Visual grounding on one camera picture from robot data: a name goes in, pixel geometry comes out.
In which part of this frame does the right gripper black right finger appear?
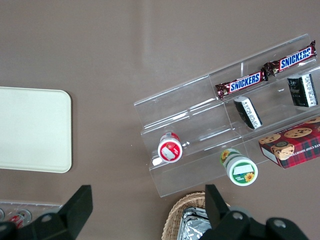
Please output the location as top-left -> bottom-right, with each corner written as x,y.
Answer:
199,184 -> 311,240

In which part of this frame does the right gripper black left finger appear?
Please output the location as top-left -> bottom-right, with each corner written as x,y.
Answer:
16,184 -> 94,240

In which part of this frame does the oval light wicker basket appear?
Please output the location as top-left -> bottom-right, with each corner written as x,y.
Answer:
161,191 -> 232,240

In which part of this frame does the cream rectangular plastic tray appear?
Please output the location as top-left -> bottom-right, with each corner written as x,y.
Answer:
0,86 -> 73,174

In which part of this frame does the clear acrylic bottle rack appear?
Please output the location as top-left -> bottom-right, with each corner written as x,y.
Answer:
0,199 -> 63,226

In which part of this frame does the silver foil packet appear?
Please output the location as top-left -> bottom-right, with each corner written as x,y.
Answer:
177,206 -> 213,240

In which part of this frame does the red cola bottle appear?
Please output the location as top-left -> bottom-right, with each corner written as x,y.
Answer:
9,209 -> 33,227

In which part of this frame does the green sunflower lid cup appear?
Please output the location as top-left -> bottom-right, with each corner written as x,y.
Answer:
219,148 -> 259,187

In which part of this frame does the red lid yogurt cup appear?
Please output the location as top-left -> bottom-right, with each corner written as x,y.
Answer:
157,132 -> 184,164

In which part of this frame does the red tartan cookie box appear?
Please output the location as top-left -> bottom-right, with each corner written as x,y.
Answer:
258,116 -> 320,170

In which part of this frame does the small black printed box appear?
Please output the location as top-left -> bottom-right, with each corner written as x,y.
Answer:
233,96 -> 263,130
286,73 -> 319,108

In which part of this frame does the clear acrylic stepped shelf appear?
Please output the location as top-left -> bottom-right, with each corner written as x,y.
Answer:
133,33 -> 320,199

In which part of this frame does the Snickers chocolate bar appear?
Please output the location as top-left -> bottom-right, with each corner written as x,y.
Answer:
262,39 -> 318,77
215,70 -> 270,101

